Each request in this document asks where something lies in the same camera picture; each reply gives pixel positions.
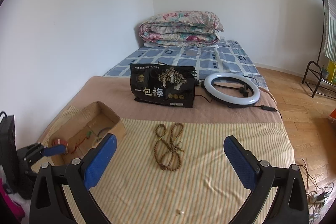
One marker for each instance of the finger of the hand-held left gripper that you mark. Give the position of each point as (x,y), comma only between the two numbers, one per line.
(55,150)

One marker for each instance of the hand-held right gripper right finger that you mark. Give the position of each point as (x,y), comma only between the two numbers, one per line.
(240,163)

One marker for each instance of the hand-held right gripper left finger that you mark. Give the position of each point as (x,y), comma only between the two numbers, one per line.
(101,161)

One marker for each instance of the dark thin bangle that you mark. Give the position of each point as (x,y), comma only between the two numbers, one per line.
(103,129)

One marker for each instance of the cardboard box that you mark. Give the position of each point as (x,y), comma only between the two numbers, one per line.
(115,121)

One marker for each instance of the yellow striped cloth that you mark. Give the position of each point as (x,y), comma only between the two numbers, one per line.
(199,161)

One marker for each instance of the pink cloth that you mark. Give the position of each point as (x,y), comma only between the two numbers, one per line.
(9,203)

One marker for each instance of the tan blanket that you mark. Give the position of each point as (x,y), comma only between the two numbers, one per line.
(110,92)

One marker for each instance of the black printed snack bag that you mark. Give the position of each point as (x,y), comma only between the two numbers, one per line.
(157,92)

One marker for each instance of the orange cloth covered table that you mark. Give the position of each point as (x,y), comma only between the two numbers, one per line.
(333,115)

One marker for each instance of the blue checked bed sheet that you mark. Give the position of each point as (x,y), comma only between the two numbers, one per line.
(183,56)

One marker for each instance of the small plant pot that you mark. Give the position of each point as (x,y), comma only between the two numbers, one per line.
(325,72)

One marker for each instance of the yellow plastic crate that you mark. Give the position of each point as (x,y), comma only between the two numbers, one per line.
(332,71)

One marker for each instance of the folded floral quilt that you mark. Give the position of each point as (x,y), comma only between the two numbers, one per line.
(181,29)

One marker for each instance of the green striped towel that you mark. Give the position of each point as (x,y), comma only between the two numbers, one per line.
(331,29)

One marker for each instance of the black metal clothes rack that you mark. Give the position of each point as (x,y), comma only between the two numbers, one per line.
(323,16)

